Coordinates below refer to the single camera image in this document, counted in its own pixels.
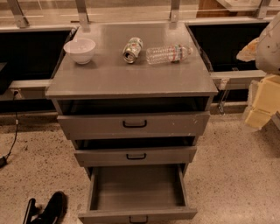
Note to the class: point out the grey top drawer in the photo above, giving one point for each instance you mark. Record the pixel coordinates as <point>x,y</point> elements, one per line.
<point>181,124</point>

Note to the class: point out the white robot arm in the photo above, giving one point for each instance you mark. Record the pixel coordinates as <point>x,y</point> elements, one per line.
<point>264,50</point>

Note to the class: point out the grey drawer cabinet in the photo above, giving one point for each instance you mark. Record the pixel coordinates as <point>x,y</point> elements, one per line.
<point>107,85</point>

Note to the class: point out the grey bottom drawer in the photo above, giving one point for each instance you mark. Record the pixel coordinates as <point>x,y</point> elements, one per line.
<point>138,194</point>

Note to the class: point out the black shoe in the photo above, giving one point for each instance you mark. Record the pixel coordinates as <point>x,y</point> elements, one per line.
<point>53,210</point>

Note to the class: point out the crushed soda can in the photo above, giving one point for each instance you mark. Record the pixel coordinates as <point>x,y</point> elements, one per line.
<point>132,49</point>

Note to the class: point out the grey middle drawer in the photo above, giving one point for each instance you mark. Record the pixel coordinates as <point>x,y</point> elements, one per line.
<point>136,156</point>

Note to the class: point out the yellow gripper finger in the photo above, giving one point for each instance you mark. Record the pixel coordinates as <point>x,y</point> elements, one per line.
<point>248,52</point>

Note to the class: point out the grey drawer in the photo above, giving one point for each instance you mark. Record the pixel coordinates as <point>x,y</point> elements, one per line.
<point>138,194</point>
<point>181,124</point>
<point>136,156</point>

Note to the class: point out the white bowl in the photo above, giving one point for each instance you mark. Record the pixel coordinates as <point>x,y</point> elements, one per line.
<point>80,50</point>

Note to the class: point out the yellow cardboard box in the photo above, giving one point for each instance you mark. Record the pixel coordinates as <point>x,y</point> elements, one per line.
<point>263,101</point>

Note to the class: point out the clear plastic water bottle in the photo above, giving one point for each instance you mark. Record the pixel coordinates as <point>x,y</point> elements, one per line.
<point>166,54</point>

